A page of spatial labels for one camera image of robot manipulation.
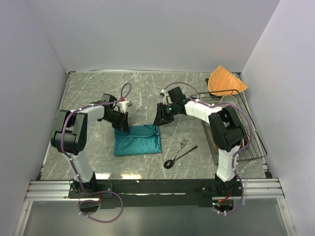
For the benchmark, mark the black spoon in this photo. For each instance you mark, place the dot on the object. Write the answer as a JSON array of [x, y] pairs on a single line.
[[170, 163]]

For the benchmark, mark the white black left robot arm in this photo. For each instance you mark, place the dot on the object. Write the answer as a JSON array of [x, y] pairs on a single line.
[[70, 131]]

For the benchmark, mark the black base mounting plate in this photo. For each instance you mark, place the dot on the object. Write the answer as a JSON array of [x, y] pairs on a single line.
[[156, 192]]

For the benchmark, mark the black wire dish rack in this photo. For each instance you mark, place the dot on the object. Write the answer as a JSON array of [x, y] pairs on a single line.
[[256, 149]]

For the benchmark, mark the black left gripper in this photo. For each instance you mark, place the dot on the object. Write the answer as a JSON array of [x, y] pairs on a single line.
[[123, 124]]

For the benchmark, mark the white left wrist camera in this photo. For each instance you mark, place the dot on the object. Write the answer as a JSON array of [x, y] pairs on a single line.
[[124, 105]]

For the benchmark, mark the teal satin napkin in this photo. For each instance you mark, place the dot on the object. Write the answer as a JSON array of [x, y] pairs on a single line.
[[140, 140]]

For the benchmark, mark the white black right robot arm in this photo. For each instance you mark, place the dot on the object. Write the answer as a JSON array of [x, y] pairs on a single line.
[[226, 129]]

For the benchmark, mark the aluminium rail frame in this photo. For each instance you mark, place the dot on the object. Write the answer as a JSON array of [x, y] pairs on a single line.
[[57, 190]]

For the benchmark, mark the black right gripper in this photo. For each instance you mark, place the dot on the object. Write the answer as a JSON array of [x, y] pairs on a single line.
[[161, 118]]

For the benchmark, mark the orange woven fan basket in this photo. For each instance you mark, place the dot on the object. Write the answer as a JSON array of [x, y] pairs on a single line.
[[222, 82]]

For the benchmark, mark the silver fork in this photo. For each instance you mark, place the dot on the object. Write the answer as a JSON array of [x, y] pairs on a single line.
[[182, 145]]

